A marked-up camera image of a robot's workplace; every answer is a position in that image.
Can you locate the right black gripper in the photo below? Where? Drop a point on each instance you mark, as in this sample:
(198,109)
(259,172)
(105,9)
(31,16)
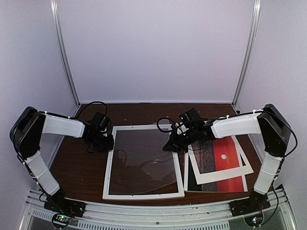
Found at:
(174,146)

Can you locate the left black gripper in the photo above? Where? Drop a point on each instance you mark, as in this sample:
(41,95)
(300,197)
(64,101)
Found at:
(110,145)

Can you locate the clear acrylic sheet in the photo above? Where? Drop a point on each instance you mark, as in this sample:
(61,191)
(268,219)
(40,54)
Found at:
(144,163)

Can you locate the white mat board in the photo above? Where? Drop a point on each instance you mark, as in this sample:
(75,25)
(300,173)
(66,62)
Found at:
(229,161)

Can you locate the red and grey photo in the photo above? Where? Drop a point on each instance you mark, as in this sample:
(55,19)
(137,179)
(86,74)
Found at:
(233,185)

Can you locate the white picture frame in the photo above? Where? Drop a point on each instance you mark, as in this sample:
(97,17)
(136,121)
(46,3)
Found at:
(108,167)

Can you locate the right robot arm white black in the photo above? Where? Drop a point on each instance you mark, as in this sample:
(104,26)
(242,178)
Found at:
(267,122)

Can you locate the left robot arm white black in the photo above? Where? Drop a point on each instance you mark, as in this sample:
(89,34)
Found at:
(32,128)

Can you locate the left controller board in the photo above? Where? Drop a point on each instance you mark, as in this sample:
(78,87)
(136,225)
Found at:
(60,220)

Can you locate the controller board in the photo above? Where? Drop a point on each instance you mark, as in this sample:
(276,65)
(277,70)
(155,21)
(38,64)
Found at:
(60,220)
(254,220)

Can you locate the right controller board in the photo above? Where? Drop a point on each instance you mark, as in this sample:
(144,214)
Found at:
(254,220)

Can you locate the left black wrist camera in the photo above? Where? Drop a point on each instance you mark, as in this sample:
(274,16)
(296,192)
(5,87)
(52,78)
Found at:
(101,122)

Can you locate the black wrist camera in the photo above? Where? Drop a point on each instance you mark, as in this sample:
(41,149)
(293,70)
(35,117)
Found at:
(101,122)
(189,115)

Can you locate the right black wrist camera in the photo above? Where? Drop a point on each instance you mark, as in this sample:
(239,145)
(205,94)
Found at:
(189,115)

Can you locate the front aluminium rail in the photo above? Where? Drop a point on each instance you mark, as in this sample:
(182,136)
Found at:
(100,216)

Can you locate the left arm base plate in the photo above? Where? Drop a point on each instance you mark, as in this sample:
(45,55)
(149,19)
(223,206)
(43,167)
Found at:
(65,206)

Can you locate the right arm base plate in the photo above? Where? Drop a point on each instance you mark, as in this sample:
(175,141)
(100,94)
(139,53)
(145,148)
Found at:
(246,206)

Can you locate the left aluminium corner post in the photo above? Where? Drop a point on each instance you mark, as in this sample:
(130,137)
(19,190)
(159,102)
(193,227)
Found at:
(63,53)

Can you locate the aluminium corner post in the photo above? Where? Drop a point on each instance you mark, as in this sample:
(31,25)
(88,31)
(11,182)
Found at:
(63,53)
(255,19)

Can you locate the right aluminium corner post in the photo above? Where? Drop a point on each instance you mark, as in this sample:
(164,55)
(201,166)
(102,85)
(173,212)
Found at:
(255,19)

